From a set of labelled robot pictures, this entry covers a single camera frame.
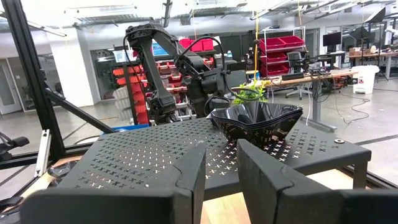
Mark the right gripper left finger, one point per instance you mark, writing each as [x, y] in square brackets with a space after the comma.
[109, 207]

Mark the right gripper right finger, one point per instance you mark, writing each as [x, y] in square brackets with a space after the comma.
[311, 207]

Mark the leaf-shaped black plate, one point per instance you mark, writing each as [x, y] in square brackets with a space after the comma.
[62, 169]

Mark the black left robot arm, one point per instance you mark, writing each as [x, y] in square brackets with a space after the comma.
[155, 87]

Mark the green plant in white pot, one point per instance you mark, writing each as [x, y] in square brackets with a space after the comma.
[248, 95]

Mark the black perforated metal shelf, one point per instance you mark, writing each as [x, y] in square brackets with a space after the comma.
[348, 152]

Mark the rack with orange bins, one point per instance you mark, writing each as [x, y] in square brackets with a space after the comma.
[136, 81]

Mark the blue plastic bin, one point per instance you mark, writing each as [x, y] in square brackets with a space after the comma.
[133, 127]

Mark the wooden work desk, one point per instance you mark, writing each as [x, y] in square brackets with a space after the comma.
[311, 77]

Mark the white trash bin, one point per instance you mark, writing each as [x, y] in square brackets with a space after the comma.
[365, 79]

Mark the black background monitor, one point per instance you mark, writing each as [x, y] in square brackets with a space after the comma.
[331, 39]

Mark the silver aluminium bracket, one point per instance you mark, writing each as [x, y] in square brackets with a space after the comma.
[42, 152]

